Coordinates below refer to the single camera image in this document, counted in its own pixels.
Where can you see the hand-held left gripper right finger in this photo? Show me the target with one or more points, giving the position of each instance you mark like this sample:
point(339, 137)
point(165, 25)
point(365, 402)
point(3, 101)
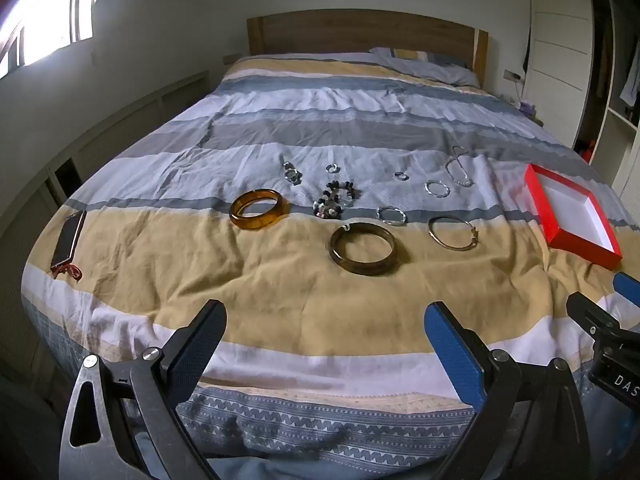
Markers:
point(452, 355)

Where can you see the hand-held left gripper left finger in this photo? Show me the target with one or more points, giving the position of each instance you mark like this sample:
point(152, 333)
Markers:
point(200, 347)

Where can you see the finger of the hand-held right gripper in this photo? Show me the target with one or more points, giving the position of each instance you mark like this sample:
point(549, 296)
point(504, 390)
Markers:
point(590, 312)
point(629, 287)

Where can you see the red shallow box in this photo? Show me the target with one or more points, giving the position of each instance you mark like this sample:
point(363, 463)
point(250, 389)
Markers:
point(575, 205)

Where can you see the thin gold bangle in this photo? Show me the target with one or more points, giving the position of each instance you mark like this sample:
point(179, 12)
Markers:
point(430, 234)

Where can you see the dark brown bangle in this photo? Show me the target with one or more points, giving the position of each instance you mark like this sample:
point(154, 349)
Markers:
point(360, 267)

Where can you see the amber bangle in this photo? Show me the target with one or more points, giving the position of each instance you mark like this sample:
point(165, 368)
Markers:
point(250, 224)

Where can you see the silver wristwatch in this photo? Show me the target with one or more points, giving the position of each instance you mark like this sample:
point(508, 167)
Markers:
point(292, 175)

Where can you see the bed with striped duvet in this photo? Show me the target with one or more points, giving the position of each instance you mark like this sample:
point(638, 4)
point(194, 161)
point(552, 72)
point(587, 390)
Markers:
point(300, 290)

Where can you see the red thing in wardrobe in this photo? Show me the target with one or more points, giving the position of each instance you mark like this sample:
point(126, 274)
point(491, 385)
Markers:
point(588, 151)

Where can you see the red phone charm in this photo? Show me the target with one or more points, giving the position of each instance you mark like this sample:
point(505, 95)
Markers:
point(72, 271)

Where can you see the smartphone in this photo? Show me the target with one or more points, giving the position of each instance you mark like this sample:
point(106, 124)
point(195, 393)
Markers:
point(69, 237)

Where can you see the wooden nightstand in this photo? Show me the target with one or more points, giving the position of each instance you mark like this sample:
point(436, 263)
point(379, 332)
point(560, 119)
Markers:
point(537, 119)

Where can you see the purple box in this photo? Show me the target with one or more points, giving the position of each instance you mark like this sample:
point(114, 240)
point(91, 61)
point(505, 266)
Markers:
point(527, 108)

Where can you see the hanging clothes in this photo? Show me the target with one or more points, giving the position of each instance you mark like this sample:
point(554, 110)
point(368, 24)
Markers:
point(627, 77)

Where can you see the white wardrobe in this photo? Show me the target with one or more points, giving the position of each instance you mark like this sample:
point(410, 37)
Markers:
point(555, 35)

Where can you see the striped pillow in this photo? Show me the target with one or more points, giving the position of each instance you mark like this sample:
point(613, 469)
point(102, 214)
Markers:
point(425, 67)

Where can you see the wooden headboard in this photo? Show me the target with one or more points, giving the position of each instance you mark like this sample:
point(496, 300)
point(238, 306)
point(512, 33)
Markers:
point(350, 30)

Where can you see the window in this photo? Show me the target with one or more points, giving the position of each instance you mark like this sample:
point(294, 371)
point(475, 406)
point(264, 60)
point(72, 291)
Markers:
point(50, 20)

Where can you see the low white wall cabinet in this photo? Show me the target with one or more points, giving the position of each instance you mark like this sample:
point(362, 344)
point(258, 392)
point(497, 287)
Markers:
point(100, 130)

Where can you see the wall socket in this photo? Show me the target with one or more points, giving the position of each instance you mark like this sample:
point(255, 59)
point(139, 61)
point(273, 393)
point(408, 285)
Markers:
point(513, 76)

